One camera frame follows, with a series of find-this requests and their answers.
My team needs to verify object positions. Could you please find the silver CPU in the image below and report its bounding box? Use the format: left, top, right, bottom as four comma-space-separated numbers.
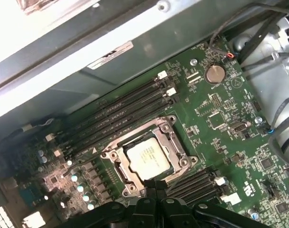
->
126, 137, 172, 181

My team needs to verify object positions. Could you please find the black RAM slot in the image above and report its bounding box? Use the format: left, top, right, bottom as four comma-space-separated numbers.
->
62, 96, 179, 163
53, 82, 172, 149
168, 173, 225, 195
49, 71, 168, 142
167, 166, 217, 188
55, 87, 177, 157

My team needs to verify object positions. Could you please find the silver coin battery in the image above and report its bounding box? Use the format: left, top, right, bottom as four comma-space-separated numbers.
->
205, 65, 225, 84

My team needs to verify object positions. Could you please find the white case sticker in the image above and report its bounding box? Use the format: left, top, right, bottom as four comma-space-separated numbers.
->
86, 40, 133, 70

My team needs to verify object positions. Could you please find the black PC case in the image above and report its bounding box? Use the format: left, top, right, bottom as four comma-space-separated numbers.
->
0, 0, 289, 228

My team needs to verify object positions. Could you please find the locking lever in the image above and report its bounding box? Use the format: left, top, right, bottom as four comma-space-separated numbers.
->
61, 160, 109, 178

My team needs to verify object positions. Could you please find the green motherboard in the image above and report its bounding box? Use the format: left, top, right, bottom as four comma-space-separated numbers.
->
0, 41, 289, 228

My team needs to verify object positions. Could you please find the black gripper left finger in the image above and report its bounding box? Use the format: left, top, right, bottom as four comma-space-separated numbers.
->
55, 180, 159, 228

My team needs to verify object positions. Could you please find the metal drive cage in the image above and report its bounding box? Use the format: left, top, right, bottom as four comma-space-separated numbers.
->
274, 11, 289, 55

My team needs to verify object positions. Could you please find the black wire bundle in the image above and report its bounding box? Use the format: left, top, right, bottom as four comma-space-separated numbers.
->
239, 9, 289, 72

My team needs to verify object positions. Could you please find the CPU socket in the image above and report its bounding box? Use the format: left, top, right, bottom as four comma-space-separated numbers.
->
100, 115, 199, 199

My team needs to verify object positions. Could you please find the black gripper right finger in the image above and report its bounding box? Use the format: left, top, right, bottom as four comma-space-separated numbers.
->
156, 180, 265, 228

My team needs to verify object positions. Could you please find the metal socket cover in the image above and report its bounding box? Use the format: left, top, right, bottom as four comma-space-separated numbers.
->
108, 118, 192, 193

